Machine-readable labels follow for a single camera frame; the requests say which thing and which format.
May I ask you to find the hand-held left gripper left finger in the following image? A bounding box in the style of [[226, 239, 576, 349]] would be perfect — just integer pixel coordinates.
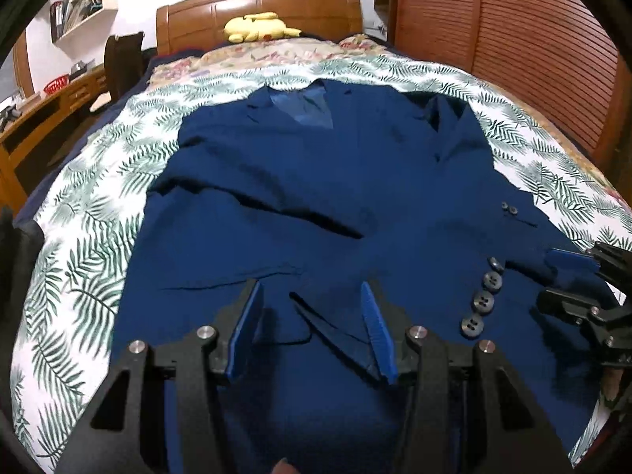
[[56, 279, 265, 474]]

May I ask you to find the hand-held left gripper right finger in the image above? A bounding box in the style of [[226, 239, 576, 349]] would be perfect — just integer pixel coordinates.
[[360, 281, 576, 474]]

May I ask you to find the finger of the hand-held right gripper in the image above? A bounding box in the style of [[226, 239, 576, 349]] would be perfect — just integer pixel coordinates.
[[537, 289, 618, 327], [545, 242, 632, 282]]

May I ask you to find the navy blue suit jacket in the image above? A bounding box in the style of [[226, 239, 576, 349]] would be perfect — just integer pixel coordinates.
[[111, 81, 623, 474]]

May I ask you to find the person's right hand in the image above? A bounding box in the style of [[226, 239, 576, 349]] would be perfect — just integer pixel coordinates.
[[600, 369, 624, 410]]

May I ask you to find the bed with leaf-print cover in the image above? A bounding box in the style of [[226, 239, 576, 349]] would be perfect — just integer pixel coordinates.
[[10, 54, 632, 465]]

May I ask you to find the wooden louvered wardrobe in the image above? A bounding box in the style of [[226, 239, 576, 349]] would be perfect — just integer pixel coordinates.
[[374, 0, 632, 173]]

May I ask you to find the floral quilt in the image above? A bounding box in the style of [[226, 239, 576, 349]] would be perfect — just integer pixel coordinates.
[[148, 34, 396, 90]]

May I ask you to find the wooden desk with cabinets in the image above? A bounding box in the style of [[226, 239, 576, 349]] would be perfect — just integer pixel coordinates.
[[0, 64, 112, 208]]

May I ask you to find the dark chair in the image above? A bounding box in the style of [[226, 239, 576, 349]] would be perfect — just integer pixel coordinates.
[[90, 32, 145, 112]]

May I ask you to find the yellow plush toy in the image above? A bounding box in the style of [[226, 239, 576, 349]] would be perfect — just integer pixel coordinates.
[[224, 11, 302, 43]]

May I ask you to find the wooden bed headboard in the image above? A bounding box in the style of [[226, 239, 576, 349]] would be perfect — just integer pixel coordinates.
[[156, 0, 365, 55]]

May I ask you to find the white wall shelf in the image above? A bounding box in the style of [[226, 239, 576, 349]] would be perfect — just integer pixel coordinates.
[[49, 0, 119, 43]]

